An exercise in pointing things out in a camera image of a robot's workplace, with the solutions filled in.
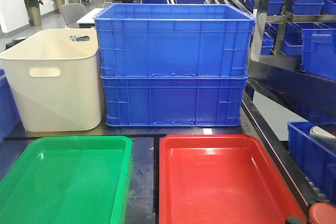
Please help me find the upper blue stacking crate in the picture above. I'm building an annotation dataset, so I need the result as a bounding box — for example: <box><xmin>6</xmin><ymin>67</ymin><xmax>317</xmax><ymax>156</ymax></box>
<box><xmin>95</xmin><ymin>4</ymin><xmax>255</xmax><ymax>77</ymax></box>

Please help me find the lower blue stacking crate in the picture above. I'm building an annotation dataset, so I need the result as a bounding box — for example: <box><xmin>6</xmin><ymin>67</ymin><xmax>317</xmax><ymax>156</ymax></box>
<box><xmin>102</xmin><ymin>76</ymin><xmax>248</xmax><ymax>126</ymax></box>

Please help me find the potted plant gold pot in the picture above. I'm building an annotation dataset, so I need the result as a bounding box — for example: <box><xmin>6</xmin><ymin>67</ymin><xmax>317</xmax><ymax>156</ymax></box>
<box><xmin>24</xmin><ymin>0</ymin><xmax>43</xmax><ymax>26</ymax></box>

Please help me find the blue bin lower right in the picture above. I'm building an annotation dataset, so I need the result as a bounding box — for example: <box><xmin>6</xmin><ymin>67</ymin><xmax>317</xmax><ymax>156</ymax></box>
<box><xmin>287</xmin><ymin>122</ymin><xmax>335</xmax><ymax>204</ymax></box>

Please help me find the grey office chair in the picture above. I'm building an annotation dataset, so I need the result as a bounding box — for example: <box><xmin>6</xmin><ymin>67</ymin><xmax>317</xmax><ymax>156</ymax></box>
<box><xmin>61</xmin><ymin>3</ymin><xmax>86</xmax><ymax>28</ymax></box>

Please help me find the green plastic tray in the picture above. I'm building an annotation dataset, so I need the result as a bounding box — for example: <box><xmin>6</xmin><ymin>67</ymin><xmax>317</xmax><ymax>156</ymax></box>
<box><xmin>1</xmin><ymin>136</ymin><xmax>132</xmax><ymax>223</ymax></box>

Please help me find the cream plastic basket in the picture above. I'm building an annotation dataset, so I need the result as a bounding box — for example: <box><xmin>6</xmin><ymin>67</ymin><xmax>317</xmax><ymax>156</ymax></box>
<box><xmin>1</xmin><ymin>28</ymin><xmax>103</xmax><ymax>132</ymax></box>

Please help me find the red mushroom push button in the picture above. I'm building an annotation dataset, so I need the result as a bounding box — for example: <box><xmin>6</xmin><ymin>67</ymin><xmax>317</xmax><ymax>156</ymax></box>
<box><xmin>309</xmin><ymin>202</ymin><xmax>336</xmax><ymax>224</ymax></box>

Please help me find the red plastic tray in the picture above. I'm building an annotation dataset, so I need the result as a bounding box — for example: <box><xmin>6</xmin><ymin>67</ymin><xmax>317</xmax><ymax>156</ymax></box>
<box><xmin>159</xmin><ymin>134</ymin><xmax>306</xmax><ymax>223</ymax></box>

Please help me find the blue stacking crate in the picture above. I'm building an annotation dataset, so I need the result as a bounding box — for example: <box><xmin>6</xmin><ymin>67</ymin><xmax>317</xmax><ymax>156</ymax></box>
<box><xmin>95</xmin><ymin>4</ymin><xmax>255</xmax><ymax>77</ymax></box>
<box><xmin>102</xmin><ymin>76</ymin><xmax>248</xmax><ymax>126</ymax></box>

